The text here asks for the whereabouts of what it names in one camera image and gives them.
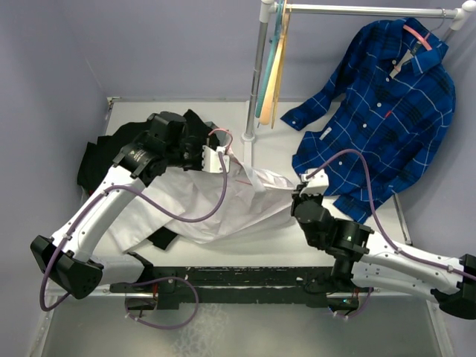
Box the pink wire hanger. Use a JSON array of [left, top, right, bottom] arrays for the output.
[[202, 128, 253, 184]]

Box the white shirt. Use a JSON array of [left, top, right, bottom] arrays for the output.
[[106, 165, 295, 253]]

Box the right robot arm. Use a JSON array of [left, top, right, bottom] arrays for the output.
[[291, 185, 475, 320]]

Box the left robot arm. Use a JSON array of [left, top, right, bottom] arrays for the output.
[[30, 112, 229, 311]]

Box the grey shirt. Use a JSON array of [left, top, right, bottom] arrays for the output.
[[205, 121, 234, 151]]

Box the wooden hanger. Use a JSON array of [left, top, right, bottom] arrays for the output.
[[257, 1, 290, 129]]

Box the blue plaid shirt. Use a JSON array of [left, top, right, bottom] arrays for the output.
[[282, 18, 456, 223]]

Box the pink plastic hanger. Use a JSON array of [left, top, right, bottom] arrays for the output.
[[394, 25, 432, 73]]

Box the metal clothes rack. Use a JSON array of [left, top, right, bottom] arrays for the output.
[[241, 1, 475, 165]]

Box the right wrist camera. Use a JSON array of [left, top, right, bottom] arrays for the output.
[[300, 169, 329, 195]]

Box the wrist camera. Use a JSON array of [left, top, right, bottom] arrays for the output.
[[300, 169, 329, 195], [202, 145, 230, 174]]

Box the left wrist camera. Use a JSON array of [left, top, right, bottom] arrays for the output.
[[202, 145, 230, 174]]

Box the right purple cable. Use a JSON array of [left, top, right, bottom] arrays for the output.
[[304, 148, 476, 321]]

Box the purple cable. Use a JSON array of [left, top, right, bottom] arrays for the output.
[[304, 148, 476, 321], [39, 152, 228, 330]]

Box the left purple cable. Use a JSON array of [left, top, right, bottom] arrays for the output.
[[39, 152, 228, 330]]

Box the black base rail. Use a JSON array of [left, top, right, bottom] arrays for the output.
[[110, 266, 366, 313]]

